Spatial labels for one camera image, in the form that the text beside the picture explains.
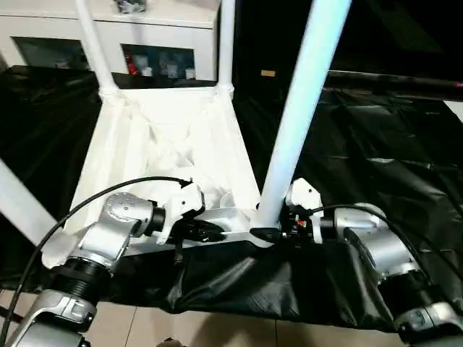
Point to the white plastic table top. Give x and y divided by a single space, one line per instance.
162 137

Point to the red carton behind glass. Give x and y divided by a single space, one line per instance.
132 65

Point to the black folding table frame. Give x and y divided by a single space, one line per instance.
5 312

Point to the white flat board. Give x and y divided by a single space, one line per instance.
455 110

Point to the white glass-door cabinet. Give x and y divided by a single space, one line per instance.
162 29

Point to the small beige label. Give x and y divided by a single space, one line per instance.
268 73

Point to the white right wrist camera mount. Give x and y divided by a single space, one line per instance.
305 197

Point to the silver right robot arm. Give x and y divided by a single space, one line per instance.
387 246

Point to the grey object on cabinet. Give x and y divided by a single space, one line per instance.
131 5

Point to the black plastic mat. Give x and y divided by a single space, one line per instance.
361 162

